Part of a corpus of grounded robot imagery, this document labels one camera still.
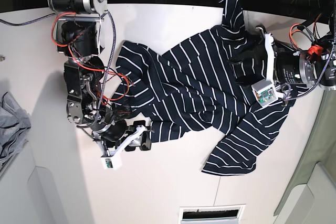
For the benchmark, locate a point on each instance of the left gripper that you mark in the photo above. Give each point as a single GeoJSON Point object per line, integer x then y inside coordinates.
{"type": "Point", "coordinates": [289, 66]}

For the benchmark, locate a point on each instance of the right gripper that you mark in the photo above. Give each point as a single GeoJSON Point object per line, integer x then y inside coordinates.
{"type": "Point", "coordinates": [110, 136]}

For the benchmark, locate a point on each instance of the grey folded cloth pile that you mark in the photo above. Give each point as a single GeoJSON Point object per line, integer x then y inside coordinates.
{"type": "Point", "coordinates": [15, 126]}

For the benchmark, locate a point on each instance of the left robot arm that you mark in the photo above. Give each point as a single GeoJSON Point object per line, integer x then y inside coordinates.
{"type": "Point", "coordinates": [308, 59]}

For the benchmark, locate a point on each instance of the navy white striped t-shirt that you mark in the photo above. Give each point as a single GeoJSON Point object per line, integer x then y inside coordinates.
{"type": "Point", "coordinates": [192, 87]}

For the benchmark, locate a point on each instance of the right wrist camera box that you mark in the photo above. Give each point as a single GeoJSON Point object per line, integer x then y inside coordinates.
{"type": "Point", "coordinates": [112, 159]}

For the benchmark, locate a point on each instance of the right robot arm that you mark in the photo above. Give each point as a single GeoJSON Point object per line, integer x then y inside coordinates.
{"type": "Point", "coordinates": [77, 33]}

